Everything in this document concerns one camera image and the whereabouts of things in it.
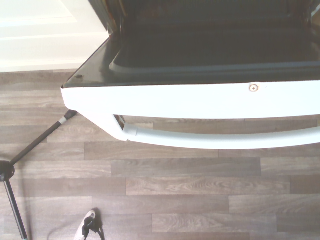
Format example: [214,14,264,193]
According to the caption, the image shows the white oven door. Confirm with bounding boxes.
[60,21,320,151]

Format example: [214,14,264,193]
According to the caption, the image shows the white oven door handle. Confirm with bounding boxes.
[112,114,320,151]

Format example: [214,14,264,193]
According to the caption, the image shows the black tripod stand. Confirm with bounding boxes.
[0,109,77,240]

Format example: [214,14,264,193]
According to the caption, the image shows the dark oven body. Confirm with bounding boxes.
[87,0,320,38]

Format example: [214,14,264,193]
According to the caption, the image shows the white cabinet door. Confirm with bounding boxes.
[0,0,111,73]

